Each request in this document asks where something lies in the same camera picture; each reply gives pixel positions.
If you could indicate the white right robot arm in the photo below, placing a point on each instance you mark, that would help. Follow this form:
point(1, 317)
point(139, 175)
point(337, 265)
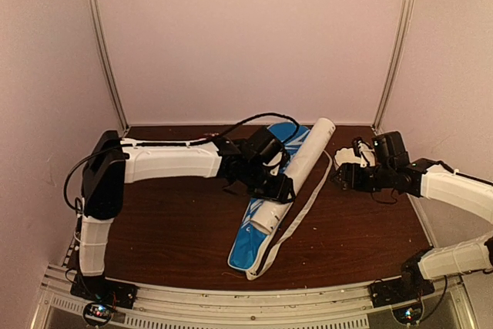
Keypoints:
point(384, 164)

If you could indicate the white shuttlecock tube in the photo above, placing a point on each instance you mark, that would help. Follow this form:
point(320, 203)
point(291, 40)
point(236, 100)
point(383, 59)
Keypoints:
point(311, 145)

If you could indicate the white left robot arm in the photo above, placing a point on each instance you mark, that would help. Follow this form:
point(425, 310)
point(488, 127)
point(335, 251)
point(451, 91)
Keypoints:
point(116, 161)

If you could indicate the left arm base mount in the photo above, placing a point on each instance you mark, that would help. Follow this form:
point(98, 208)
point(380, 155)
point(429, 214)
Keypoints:
point(104, 300)

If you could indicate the aluminium front rail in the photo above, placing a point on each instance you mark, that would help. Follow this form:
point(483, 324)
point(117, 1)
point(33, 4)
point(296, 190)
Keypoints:
point(344, 306)

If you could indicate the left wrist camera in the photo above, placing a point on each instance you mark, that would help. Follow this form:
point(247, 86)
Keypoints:
point(262, 146)

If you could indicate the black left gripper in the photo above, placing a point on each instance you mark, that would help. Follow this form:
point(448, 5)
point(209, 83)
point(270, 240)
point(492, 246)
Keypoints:
point(280, 191)

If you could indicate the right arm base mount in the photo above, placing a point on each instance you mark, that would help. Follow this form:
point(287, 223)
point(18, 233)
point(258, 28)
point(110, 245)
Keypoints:
point(404, 299)

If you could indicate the aluminium frame post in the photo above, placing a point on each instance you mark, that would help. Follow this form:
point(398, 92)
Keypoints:
point(107, 70)
point(403, 25)

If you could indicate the blue racket bag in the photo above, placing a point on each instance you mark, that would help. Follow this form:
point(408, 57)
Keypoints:
point(251, 253)

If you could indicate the left aluminium frame post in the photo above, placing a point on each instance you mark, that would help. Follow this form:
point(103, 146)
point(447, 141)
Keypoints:
point(107, 70)

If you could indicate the white scalloped bowl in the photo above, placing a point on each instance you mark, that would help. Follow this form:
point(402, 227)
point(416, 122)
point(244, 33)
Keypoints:
point(346, 155)

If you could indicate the right aluminium frame post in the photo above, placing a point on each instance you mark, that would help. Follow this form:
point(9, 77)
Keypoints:
point(403, 25)

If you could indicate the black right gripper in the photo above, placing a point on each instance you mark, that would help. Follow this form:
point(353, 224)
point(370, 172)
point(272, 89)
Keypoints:
point(351, 179)

